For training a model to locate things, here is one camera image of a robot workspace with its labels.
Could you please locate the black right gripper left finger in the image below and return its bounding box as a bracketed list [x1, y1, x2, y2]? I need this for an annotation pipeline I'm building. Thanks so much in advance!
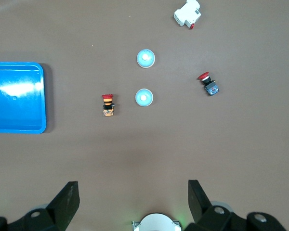
[0, 181, 80, 231]

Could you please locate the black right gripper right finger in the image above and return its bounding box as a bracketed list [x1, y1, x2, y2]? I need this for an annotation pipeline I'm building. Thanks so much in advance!
[184, 179, 288, 231]

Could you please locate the blue dome call bell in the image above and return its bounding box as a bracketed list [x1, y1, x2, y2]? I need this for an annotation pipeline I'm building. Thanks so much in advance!
[136, 49, 156, 69]
[134, 88, 154, 107]

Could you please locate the brown table cover mat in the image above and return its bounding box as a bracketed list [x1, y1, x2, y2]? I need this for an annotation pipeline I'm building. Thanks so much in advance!
[0, 0, 289, 231]

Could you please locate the blue plastic tray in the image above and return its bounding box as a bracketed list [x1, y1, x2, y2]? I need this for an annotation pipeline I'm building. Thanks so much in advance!
[0, 62, 47, 134]

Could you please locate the red emergency stop yellow collar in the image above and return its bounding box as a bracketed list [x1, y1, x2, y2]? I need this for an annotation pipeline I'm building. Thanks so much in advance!
[101, 94, 116, 117]

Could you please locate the red mushroom button blue base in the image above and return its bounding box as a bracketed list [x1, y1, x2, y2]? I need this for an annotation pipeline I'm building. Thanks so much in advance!
[197, 72, 220, 96]

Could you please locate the white circuit breaker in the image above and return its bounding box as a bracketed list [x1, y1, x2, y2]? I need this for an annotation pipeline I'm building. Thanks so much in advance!
[173, 0, 202, 30]

